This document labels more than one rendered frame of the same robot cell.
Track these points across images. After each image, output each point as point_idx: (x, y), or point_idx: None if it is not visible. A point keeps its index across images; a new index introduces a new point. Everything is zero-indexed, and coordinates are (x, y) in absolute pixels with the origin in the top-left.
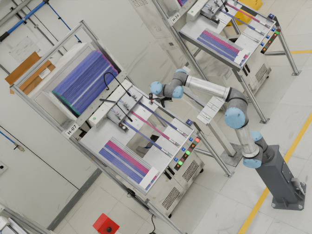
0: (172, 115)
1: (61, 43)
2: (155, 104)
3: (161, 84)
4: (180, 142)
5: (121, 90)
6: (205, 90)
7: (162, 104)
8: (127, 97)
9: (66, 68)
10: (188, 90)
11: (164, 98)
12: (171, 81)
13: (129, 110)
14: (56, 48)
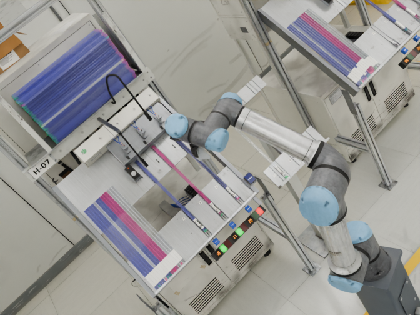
0: (223, 162)
1: (34, 12)
2: None
3: (186, 121)
4: (229, 211)
5: (139, 107)
6: (272, 142)
7: (193, 152)
8: (147, 119)
9: (44, 57)
10: None
11: None
12: (208, 115)
13: (148, 144)
14: (24, 19)
